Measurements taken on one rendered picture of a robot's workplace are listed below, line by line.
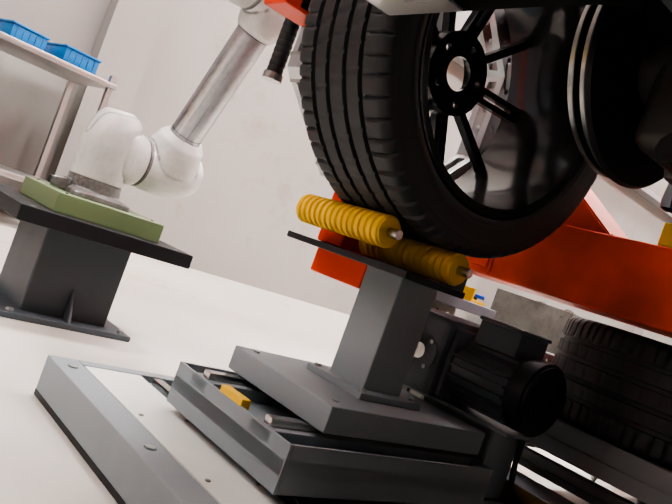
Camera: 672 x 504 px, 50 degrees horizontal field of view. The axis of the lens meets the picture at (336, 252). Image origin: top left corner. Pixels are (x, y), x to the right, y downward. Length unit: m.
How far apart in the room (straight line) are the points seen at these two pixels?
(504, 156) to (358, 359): 0.56
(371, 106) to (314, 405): 0.47
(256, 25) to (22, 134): 2.79
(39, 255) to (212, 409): 0.99
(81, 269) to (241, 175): 3.30
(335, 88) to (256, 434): 0.56
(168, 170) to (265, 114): 3.20
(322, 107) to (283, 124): 4.26
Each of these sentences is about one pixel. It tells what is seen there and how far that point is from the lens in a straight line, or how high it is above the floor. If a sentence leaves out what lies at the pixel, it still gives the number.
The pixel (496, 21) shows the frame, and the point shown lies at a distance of 1.66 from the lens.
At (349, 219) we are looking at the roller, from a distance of 1.26.
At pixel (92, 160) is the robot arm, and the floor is 0.46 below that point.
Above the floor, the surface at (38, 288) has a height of 0.08.
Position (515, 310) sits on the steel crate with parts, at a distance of 6.92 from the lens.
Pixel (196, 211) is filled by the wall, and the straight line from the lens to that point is 5.20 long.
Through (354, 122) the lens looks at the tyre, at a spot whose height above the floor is 0.65.
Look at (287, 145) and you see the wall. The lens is 5.51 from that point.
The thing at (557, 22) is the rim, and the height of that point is 1.03.
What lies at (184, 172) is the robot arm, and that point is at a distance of 2.25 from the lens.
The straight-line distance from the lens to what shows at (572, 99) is 1.05.
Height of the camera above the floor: 0.44
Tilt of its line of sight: level
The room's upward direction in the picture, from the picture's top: 20 degrees clockwise
